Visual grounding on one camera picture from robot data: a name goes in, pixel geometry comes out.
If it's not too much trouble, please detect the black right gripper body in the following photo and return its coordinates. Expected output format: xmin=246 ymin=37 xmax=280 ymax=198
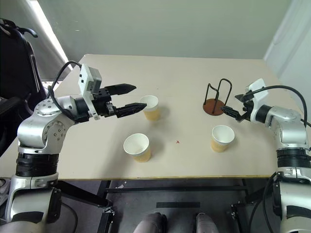
xmin=239 ymin=96 xmax=254 ymax=122

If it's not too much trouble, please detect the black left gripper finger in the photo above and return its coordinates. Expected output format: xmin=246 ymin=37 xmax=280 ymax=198
xmin=105 ymin=83 xmax=137 ymax=96
xmin=115 ymin=102 xmax=148 ymax=119

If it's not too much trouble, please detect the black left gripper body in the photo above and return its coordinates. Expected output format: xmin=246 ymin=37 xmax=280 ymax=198
xmin=93 ymin=86 xmax=120 ymax=118

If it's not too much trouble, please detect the wooden cup holder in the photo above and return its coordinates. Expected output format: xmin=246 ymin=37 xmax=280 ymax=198
xmin=203 ymin=78 xmax=232 ymax=117

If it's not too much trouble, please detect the yellow paper cup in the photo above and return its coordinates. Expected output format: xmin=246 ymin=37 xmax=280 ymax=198
xmin=139 ymin=95 xmax=159 ymax=121
xmin=123 ymin=133 xmax=152 ymax=163

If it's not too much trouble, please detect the white paper cup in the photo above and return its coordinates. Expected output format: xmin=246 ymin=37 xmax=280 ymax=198
xmin=210 ymin=125 xmax=236 ymax=153

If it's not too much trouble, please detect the black office chair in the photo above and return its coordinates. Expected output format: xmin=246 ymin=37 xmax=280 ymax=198
xmin=0 ymin=18 xmax=53 ymax=156

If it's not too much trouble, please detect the black tape strip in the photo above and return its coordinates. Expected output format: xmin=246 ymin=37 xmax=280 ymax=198
xmin=156 ymin=201 xmax=201 ymax=209

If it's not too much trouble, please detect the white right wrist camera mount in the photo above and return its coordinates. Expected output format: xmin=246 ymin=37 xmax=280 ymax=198
xmin=245 ymin=78 xmax=269 ymax=121

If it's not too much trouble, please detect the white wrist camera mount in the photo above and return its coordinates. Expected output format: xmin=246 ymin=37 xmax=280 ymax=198
xmin=77 ymin=63 xmax=103 ymax=121
xmin=245 ymin=78 xmax=269 ymax=121

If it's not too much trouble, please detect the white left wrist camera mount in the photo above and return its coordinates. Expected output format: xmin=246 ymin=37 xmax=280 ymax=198
xmin=77 ymin=63 xmax=103 ymax=121

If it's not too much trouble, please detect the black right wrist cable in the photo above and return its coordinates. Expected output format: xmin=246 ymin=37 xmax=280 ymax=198
xmin=245 ymin=84 xmax=311 ymax=128

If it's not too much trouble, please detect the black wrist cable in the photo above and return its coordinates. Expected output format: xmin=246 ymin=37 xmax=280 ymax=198
xmin=47 ymin=60 xmax=82 ymax=122
xmin=245 ymin=84 xmax=311 ymax=128

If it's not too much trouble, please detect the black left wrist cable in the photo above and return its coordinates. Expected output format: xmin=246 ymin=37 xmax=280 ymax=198
xmin=47 ymin=60 xmax=82 ymax=122

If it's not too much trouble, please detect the black right shoulder cable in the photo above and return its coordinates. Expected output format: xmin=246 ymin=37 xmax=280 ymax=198
xmin=251 ymin=171 xmax=280 ymax=233

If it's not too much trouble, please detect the black shoulder cable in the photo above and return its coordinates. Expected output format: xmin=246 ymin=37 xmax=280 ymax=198
xmin=60 ymin=201 xmax=79 ymax=233
xmin=251 ymin=171 xmax=280 ymax=233

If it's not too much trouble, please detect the black left shoulder cable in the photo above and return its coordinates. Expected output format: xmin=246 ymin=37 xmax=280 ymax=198
xmin=60 ymin=201 xmax=79 ymax=233

